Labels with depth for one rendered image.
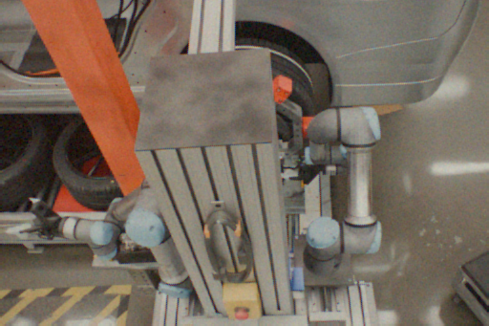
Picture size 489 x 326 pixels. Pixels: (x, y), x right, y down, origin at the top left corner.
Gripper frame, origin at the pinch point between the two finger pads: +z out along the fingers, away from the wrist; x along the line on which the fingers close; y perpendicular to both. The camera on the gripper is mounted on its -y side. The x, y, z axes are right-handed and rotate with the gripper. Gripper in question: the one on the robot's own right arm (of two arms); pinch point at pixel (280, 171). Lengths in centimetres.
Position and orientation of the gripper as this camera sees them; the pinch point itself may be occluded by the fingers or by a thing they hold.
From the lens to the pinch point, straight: 234.5
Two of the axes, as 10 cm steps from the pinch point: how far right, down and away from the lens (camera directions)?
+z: -9.9, 0.5, 1.0
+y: -1.1, -6.3, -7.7
